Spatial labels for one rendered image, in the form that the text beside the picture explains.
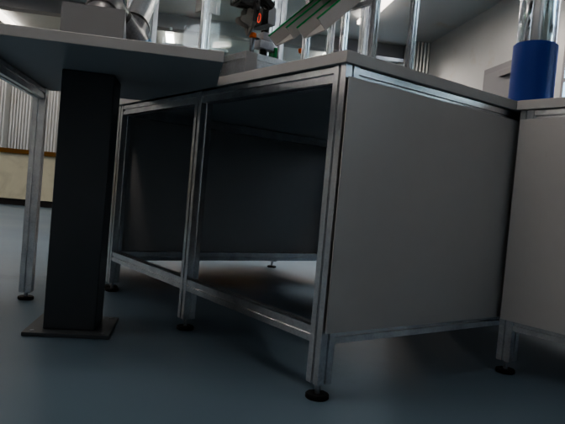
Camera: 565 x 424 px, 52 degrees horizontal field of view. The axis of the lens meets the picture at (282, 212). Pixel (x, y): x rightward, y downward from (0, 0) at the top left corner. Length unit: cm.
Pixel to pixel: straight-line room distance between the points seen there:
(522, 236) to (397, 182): 53
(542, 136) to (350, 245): 76
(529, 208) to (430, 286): 43
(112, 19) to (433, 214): 116
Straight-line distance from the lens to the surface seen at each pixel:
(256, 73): 173
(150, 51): 156
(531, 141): 194
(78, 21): 201
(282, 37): 200
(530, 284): 191
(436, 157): 167
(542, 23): 235
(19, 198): 915
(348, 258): 144
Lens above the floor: 50
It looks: 2 degrees down
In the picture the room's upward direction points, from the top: 5 degrees clockwise
